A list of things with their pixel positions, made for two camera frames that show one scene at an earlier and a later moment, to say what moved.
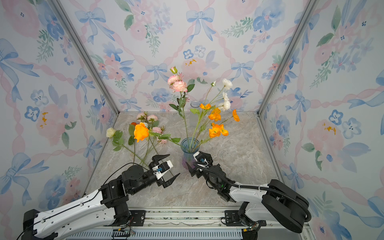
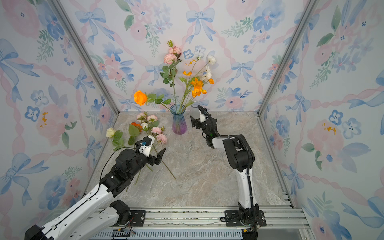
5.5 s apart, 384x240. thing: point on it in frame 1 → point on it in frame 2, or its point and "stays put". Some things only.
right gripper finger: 192,171 → 196,123
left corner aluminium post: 70,26 stays put
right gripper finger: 208,157 → 203,110
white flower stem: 214,103 → 211,60
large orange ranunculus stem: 141,132 → 141,98
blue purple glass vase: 189,146 → 179,126
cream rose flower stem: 117,143 stays put
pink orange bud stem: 216,129 → 211,81
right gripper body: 207,176 → 204,128
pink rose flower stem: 177,83 → 172,57
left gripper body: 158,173 → 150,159
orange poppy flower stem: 214,114 → 194,87
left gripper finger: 169,182 → 159,157
